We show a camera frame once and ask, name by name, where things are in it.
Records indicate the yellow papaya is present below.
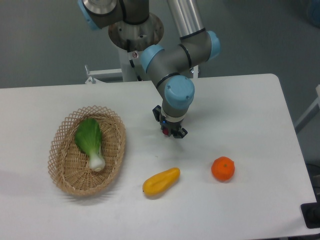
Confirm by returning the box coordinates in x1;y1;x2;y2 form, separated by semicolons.
142;167;181;197

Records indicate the black box at table edge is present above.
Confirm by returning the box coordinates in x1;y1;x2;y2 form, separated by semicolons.
300;202;320;229

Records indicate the purple sweet potato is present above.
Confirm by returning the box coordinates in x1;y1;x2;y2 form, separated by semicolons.
162;128;169;136

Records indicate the green bok choy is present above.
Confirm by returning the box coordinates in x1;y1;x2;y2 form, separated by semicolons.
74;118;106;172

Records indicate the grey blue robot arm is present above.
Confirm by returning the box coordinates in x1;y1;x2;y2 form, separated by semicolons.
77;0;221;139

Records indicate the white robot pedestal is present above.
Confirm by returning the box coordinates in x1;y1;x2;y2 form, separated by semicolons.
108;13;164;82

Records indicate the woven wicker basket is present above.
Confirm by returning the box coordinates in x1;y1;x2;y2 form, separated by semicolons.
48;105;126;197

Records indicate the orange tangerine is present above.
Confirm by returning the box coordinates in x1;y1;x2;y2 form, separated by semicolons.
211;156;236;182

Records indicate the white frame at right edge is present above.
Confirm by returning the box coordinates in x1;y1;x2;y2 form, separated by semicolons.
293;85;320;134

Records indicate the black cable on pedestal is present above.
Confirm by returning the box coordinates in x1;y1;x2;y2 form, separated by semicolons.
126;39;143;82

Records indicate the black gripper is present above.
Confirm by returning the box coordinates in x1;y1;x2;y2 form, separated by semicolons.
152;105;188;139

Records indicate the blue object top right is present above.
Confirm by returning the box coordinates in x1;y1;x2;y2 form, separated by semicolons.
306;0;320;27

